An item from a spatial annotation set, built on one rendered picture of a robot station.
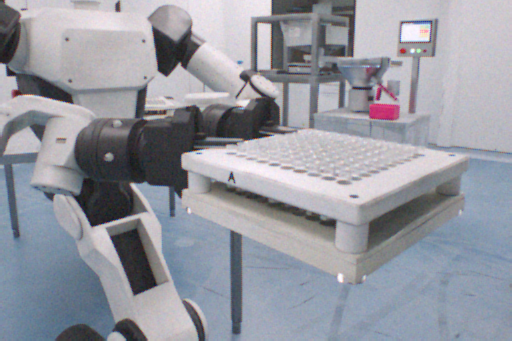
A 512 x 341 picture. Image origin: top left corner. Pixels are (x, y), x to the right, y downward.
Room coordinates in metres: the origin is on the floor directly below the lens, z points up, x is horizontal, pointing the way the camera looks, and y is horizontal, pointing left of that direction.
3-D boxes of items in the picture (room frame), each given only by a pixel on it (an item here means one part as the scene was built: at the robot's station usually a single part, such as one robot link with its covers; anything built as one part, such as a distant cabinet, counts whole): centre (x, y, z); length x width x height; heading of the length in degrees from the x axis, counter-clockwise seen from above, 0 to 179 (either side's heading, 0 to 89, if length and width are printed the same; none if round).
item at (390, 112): (2.66, -0.87, 0.80); 0.16 x 0.12 x 0.09; 52
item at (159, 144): (0.56, 0.12, 1.03); 0.12 x 0.10 x 0.13; 76
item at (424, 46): (2.89, -1.12, 1.07); 0.23 x 0.10 x 0.62; 52
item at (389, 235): (0.49, -0.09, 0.98); 0.24 x 0.24 x 0.02; 44
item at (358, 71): (2.98, -0.87, 0.95); 0.49 x 0.36 x 0.37; 52
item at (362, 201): (0.49, -0.09, 1.03); 0.25 x 0.24 x 0.02; 134
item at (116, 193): (1.01, 0.40, 0.84); 0.28 x 0.13 x 0.18; 44
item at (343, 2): (6.13, -0.89, 1.43); 1.32 x 0.01 x 1.11; 52
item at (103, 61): (0.99, 0.38, 1.11); 0.34 x 0.30 x 0.36; 134
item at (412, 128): (2.91, -0.87, 0.38); 0.63 x 0.57 x 0.76; 52
